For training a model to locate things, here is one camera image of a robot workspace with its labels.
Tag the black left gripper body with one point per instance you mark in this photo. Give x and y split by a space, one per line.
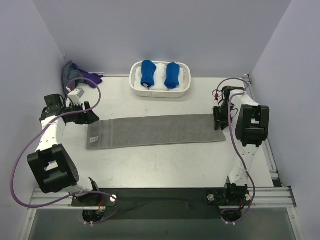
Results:
84 114

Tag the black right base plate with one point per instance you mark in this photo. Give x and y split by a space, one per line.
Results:
227 198

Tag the white plastic basket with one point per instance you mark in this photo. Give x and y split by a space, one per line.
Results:
184 83

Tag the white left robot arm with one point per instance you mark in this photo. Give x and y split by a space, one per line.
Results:
50 164

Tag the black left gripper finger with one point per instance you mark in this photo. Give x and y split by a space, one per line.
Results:
91 120
89 113

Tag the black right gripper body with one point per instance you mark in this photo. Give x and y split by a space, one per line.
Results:
220 116

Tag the aluminium right side rail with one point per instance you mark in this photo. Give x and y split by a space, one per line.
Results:
274 173

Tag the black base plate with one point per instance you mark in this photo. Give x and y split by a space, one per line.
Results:
227 198
93 200

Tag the left blue rolled towel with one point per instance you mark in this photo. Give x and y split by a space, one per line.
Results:
148 69

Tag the blue rolled towel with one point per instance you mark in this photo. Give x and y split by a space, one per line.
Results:
172 75
148 69

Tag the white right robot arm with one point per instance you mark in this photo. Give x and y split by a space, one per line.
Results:
248 124

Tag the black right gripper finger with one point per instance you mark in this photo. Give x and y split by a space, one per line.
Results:
224 121
217 118

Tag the right blue rolled towel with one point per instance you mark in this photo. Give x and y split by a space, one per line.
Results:
172 75

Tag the grey towel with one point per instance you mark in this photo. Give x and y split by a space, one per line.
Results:
153 131

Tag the purple cloth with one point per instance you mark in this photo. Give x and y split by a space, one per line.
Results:
94 78

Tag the blue grey cloth pile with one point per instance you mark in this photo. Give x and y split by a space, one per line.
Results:
70 72

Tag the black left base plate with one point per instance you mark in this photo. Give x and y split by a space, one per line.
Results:
93 200

